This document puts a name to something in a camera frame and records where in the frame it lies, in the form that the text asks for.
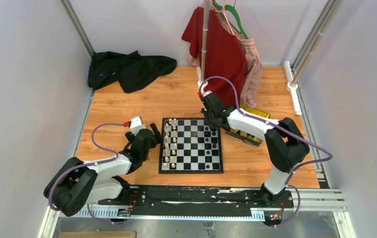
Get black white chess board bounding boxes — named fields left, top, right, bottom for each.
left=159, top=118, right=223, bottom=174

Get white clothes rack stand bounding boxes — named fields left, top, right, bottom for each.
left=198, top=0, right=211, bottom=98

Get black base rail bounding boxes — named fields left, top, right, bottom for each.
left=98, top=185, right=294, bottom=219

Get black cloth pile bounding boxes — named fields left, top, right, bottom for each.
left=87, top=51, right=177, bottom=93

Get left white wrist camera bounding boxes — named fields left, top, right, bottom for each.
left=129, top=116, right=146, bottom=135

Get white chess pieces rows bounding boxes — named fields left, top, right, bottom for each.
left=162, top=118, right=177, bottom=171

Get right white rack foot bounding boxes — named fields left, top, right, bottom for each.
left=283, top=0, right=343, bottom=116

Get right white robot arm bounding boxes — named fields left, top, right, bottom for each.
left=199, top=91, right=310, bottom=207

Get pink garment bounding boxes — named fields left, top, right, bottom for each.
left=204, top=1, right=263, bottom=108

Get green clothes hanger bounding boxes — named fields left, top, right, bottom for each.
left=212, top=0, right=249, bottom=39

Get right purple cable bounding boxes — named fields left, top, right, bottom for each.
left=197, top=76, right=333, bottom=227

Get yellow metal tin box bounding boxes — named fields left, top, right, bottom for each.
left=225, top=105, right=270, bottom=147

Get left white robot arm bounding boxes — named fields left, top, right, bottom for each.
left=43, top=123, right=163, bottom=217

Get red shirt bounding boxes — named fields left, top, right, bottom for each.
left=182, top=6, right=247, bottom=95

